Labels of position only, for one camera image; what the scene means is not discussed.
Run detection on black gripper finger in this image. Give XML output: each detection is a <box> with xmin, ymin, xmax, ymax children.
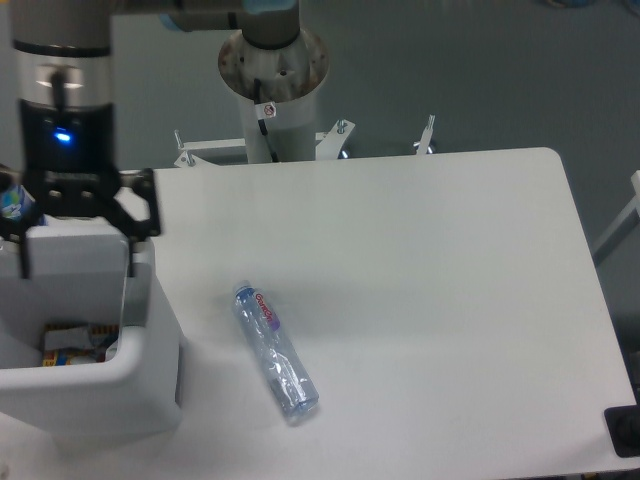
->
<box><xmin>107</xmin><ymin>168</ymin><xmax>163</xmax><ymax>276</ymax></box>
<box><xmin>1</xmin><ymin>164</ymin><xmax>47</xmax><ymax>279</ymax></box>

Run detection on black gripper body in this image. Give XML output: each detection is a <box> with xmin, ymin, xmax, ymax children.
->
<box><xmin>19</xmin><ymin>100</ymin><xmax>121</xmax><ymax>218</ymax></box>

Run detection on clear plastic water bottle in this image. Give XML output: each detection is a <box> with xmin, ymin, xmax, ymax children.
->
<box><xmin>233</xmin><ymin>281</ymin><xmax>319</xmax><ymax>422</ymax></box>

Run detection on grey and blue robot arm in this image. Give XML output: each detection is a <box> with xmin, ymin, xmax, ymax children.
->
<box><xmin>1</xmin><ymin>1</ymin><xmax>301</xmax><ymax>279</ymax></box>

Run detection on white plastic trash can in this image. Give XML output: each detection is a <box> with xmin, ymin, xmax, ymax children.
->
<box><xmin>1</xmin><ymin>220</ymin><xmax>184</xmax><ymax>436</ymax></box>

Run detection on colourful wrappers in trash can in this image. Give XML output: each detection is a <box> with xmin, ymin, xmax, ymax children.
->
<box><xmin>41</xmin><ymin>323</ymin><xmax>120</xmax><ymax>367</ymax></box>

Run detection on blue labelled bottle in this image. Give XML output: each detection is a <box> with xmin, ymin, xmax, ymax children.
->
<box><xmin>1</xmin><ymin>183</ymin><xmax>37</xmax><ymax>222</ymax></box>

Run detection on black clamp at table edge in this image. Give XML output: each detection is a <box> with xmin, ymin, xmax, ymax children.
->
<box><xmin>604</xmin><ymin>405</ymin><xmax>639</xmax><ymax>458</ymax></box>

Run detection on black cable on pedestal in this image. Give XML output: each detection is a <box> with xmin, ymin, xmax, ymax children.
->
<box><xmin>252</xmin><ymin>77</ymin><xmax>280</xmax><ymax>164</ymax></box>

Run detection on white frame at right edge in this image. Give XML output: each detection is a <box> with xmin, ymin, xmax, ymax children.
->
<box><xmin>591</xmin><ymin>171</ymin><xmax>639</xmax><ymax>267</ymax></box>

